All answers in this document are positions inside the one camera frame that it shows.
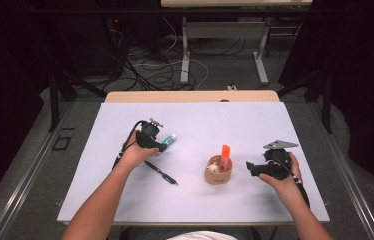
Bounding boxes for black horizontal bar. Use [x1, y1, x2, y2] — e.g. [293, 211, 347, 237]
[29, 8, 343, 16]

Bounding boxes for tangle of black floor cables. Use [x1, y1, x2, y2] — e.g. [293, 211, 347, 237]
[108, 16, 246, 92]

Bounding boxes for white table mat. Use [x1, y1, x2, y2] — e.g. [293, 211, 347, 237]
[57, 101, 331, 224]

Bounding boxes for left hand-held gripper cable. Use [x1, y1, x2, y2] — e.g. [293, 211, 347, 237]
[112, 120, 146, 169]

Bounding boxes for black metal stand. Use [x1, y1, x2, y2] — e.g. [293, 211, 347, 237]
[276, 66, 334, 134]
[48, 66, 108, 133]

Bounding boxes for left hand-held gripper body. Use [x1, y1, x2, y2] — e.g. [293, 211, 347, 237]
[136, 118, 164, 149]

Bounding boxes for grey metal floor rail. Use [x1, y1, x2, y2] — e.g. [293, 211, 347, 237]
[0, 101, 76, 240]
[308, 101, 374, 240]

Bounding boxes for person's right hand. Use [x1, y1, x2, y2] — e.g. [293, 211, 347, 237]
[258, 152, 304, 203]

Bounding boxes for person's white shirt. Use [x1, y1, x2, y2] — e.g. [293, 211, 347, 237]
[166, 230, 239, 240]

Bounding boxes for person's left hand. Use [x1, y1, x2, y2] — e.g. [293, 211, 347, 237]
[120, 130, 160, 169]

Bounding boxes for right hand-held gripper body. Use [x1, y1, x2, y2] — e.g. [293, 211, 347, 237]
[263, 139, 299, 181]

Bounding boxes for desk with grey metal legs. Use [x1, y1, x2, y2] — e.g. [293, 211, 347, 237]
[160, 0, 313, 85]

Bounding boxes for white and green glue stick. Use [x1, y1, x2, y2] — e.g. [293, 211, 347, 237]
[161, 133, 178, 147]

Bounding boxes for dark cabinet with red light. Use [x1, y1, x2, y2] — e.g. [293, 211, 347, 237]
[54, 13, 126, 78]

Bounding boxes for tan pen holder cup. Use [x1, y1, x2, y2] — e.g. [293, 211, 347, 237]
[204, 154, 234, 185]

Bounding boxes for black pen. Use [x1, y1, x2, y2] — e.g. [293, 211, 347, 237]
[144, 160, 179, 186]

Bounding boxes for person's dark pants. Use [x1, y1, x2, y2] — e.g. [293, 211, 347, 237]
[119, 226, 263, 240]

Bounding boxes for square floor socket plate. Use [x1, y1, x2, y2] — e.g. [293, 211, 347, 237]
[51, 134, 73, 152]

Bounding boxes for white floor cable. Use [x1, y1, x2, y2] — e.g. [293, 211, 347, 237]
[131, 16, 209, 91]

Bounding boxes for orange highlighter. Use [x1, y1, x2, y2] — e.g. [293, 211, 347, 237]
[220, 144, 232, 172]

